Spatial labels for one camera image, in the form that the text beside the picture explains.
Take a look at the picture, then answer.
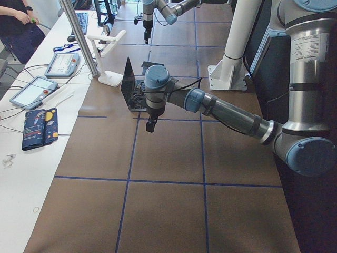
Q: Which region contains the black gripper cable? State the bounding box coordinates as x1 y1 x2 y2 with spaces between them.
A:
142 76 203 95

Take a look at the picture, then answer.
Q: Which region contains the black keyboard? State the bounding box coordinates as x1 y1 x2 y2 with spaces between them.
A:
75 12 89 34

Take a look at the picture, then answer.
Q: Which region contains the black computer mouse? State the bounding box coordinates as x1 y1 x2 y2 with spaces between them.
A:
67 35 76 43

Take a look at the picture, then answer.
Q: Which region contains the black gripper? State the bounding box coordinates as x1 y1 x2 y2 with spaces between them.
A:
134 15 153 44
146 107 165 132

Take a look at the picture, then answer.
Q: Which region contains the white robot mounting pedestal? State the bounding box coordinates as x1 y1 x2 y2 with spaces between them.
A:
208 0 262 91

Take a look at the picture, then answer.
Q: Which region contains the person in dark clothes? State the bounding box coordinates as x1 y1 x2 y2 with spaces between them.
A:
1 0 45 64

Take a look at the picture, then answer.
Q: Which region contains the teach pendant tablet far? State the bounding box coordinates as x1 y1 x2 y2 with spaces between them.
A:
44 53 80 79

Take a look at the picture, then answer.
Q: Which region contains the teach pendant tablet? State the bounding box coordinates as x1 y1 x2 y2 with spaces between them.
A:
9 76 58 110
44 53 80 79

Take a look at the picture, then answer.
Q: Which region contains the grey laptop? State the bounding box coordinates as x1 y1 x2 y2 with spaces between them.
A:
121 57 146 112

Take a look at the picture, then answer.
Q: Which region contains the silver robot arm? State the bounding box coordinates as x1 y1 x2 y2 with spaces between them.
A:
134 0 202 44
132 1 336 182

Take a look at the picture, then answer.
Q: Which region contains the aluminium frame post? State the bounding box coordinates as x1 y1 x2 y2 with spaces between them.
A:
60 0 98 77

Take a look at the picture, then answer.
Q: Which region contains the dark space print pouch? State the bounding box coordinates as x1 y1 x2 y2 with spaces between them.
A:
21 108 58 151

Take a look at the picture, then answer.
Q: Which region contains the teach pendant tablet near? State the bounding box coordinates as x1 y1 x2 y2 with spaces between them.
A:
9 76 58 110

